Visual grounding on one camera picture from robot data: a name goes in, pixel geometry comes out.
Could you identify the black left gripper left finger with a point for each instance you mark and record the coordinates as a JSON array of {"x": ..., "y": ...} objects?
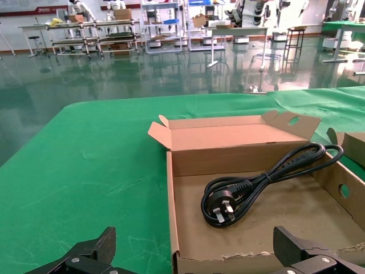
[{"x": 94, "y": 257}]

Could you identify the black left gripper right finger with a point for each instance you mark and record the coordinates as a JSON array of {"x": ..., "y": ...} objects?
[{"x": 310, "y": 261}]

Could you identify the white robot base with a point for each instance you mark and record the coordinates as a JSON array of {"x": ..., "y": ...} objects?
[{"x": 335, "y": 43}]

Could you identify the open brown cardboard box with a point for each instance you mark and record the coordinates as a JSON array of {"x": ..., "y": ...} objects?
[
  {"x": 285, "y": 208},
  {"x": 353, "y": 142}
]

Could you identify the small closed cardboard box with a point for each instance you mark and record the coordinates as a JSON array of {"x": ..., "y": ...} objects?
[{"x": 123, "y": 13}]

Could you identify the small open cardboard box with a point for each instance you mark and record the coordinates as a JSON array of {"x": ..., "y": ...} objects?
[{"x": 201, "y": 20}]

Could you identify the green table cloth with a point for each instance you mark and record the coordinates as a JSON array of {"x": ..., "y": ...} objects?
[{"x": 85, "y": 171}]

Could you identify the small white floor object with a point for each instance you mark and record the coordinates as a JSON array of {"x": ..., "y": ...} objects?
[{"x": 253, "y": 89}]

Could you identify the white shelving rack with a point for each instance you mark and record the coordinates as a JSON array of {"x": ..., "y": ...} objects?
[
  {"x": 162, "y": 42},
  {"x": 205, "y": 45}
]

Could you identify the black stool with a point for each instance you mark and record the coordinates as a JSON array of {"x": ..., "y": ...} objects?
[{"x": 33, "y": 38}]

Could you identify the green covered table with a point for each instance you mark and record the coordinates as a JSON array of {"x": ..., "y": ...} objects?
[{"x": 345, "y": 27}]

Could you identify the white table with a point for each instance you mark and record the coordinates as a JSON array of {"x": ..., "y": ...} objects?
[{"x": 31, "y": 27}]

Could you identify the yellow bag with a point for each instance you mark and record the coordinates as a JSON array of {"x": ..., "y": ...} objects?
[{"x": 56, "y": 21}]

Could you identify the grey metal leg table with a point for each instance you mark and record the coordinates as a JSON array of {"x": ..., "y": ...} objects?
[{"x": 239, "y": 29}]

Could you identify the blue tray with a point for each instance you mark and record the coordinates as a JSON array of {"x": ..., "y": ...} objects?
[{"x": 169, "y": 21}]

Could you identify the white humanoid robot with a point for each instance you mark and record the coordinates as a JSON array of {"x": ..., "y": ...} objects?
[
  {"x": 115, "y": 7},
  {"x": 80, "y": 8}
]

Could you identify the pipe frame workbench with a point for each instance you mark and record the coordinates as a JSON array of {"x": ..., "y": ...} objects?
[{"x": 91, "y": 25}]

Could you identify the tall metal stool frame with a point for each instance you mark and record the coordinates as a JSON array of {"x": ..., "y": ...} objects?
[{"x": 296, "y": 28}]

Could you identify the red wall banner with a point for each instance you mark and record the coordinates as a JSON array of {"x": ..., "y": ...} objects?
[{"x": 22, "y": 12}]

